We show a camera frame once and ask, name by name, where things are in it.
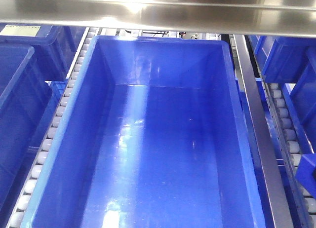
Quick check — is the blue bin at right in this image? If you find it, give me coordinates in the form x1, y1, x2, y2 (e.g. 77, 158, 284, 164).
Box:
249, 35, 316, 83

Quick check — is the blue plastic bottle-shaped part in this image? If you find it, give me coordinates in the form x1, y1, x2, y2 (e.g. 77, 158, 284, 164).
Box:
296, 153, 316, 198

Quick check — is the large blue plastic bin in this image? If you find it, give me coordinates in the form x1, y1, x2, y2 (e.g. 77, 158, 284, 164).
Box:
21, 36, 266, 228

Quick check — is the blue bin at left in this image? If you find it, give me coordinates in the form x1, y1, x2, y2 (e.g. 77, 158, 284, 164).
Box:
0, 44, 52, 205

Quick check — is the grey roller flow rack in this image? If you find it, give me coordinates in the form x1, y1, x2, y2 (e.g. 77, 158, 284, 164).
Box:
0, 0, 316, 228

